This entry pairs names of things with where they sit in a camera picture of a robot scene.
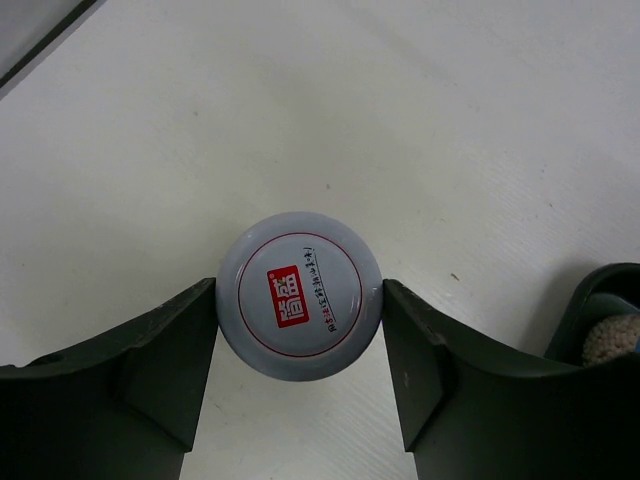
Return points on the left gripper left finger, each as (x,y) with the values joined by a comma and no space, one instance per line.
(124,404)

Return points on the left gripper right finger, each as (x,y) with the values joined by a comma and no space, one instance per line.
(471,407)

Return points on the silver lid white jar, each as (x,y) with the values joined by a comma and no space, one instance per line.
(611,338)

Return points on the white jar red label lid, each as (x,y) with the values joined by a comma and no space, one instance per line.
(299,296)

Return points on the black plastic tray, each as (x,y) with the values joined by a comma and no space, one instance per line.
(609,291)

